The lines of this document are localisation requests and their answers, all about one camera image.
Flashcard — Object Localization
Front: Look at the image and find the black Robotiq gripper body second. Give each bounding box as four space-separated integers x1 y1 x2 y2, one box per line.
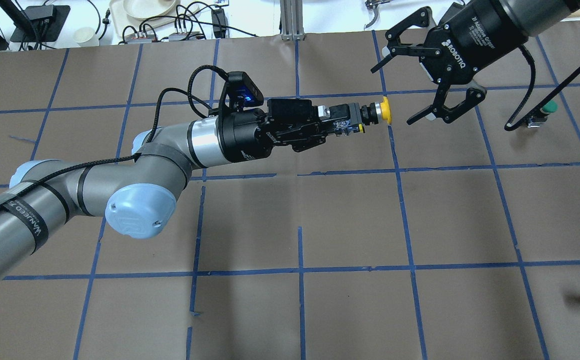
420 0 528 85

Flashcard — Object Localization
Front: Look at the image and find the black Robotiq gripper body with camera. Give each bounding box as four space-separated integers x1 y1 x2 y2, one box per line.
217 98 328 163

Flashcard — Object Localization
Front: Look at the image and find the yellow push button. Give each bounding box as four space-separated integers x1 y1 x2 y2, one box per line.
333 96 392 128

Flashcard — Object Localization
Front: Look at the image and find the green push button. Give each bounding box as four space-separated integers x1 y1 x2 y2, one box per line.
525 100 558 129

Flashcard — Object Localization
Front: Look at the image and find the black device stand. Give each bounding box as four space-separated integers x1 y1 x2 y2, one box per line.
8 5 72 43

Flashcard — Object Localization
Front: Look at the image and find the black power adapter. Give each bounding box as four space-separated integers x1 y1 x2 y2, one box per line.
211 7 227 39

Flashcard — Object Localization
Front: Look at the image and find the cream round plate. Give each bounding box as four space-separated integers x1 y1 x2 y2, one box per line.
121 0 178 20

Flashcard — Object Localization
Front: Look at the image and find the cream square tray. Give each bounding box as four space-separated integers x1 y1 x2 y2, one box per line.
109 0 181 36

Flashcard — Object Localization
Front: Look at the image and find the white paper cup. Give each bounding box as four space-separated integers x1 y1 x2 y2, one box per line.
72 27 100 48

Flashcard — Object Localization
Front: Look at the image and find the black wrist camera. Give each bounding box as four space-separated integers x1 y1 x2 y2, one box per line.
219 71 264 113

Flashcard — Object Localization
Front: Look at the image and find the black braided cable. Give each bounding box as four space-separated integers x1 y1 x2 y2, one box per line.
0 65 230 231

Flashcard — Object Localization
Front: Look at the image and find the aluminium frame post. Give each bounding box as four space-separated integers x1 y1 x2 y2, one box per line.
280 0 305 41

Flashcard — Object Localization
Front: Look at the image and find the silver robot arm with camera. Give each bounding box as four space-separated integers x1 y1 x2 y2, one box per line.
0 116 227 280

